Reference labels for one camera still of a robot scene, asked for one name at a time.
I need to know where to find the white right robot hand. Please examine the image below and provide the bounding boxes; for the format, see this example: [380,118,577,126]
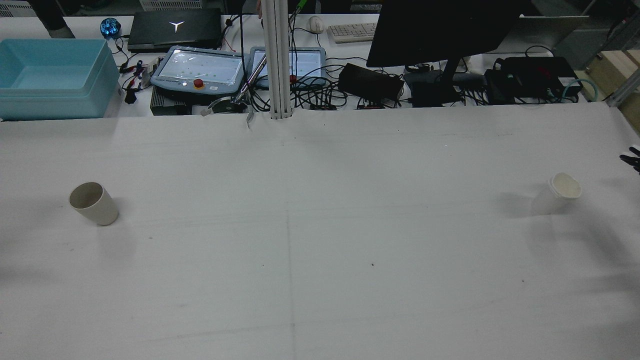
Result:
[619,145,640,174]

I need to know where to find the white paper cup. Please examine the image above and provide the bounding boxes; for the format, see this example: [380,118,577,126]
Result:
[531,172,582,216]

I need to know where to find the beige paper cup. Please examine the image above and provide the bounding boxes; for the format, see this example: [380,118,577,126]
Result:
[69,182,120,226]

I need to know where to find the black electronics box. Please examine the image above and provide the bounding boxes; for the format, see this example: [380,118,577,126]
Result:
[484,56,583,105]

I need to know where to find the grey flat panel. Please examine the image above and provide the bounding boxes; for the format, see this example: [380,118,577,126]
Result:
[515,15,592,55]

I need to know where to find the black rectangular box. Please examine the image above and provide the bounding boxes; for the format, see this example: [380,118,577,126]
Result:
[404,72,463,107]

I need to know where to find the black monitor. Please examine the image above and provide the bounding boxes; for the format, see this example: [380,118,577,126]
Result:
[366,0,523,90]

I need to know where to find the black power adapter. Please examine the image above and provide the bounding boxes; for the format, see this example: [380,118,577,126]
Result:
[338,63,405,102]

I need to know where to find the white keyboard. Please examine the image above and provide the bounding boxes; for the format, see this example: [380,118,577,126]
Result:
[327,22,378,44]

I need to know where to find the grey teach pendant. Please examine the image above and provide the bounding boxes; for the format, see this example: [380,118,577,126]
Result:
[248,46,327,91]
[150,45,249,106]

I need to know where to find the dark grey box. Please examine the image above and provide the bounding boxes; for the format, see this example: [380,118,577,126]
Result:
[150,92,193,116]

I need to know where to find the white ventilated box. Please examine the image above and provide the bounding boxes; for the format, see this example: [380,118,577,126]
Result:
[139,0,203,12]

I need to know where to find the black laptop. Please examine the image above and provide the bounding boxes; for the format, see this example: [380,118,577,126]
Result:
[127,8,223,53]

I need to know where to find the red black clip leads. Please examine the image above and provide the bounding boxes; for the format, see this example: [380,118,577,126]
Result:
[119,59,151,105]

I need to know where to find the blue round gadget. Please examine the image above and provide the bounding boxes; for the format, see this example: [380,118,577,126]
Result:
[100,17,122,40]

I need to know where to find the light blue plastic bin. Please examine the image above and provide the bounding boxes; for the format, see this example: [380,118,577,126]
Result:
[0,38,121,122]

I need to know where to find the dark trouser leg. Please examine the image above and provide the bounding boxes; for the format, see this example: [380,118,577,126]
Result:
[27,0,76,39]

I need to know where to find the aluminium frame bar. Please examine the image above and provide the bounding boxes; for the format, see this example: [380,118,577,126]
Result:
[606,75,640,107]

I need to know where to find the teal cable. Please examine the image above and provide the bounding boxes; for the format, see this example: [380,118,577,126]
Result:
[561,77,599,103]

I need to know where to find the aluminium profile post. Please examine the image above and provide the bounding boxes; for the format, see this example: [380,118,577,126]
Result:
[261,0,293,120]

